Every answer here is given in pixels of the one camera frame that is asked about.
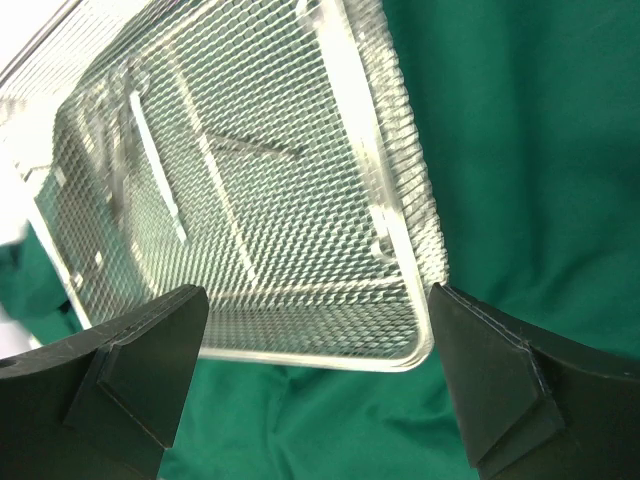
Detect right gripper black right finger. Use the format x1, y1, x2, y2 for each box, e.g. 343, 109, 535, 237
428, 284, 639, 479

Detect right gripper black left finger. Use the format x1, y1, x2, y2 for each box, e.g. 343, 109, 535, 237
1, 285, 208, 479

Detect steel forceps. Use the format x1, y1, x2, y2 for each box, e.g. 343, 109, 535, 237
129, 90, 187, 244

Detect green surgical drape cloth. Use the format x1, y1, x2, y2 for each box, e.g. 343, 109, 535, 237
0, 0, 640, 480

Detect wire mesh instrument tray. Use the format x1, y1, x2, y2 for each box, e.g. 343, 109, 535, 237
1, 1, 448, 372

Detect steel surgical scissors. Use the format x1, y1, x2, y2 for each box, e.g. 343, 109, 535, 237
78, 55, 150, 229

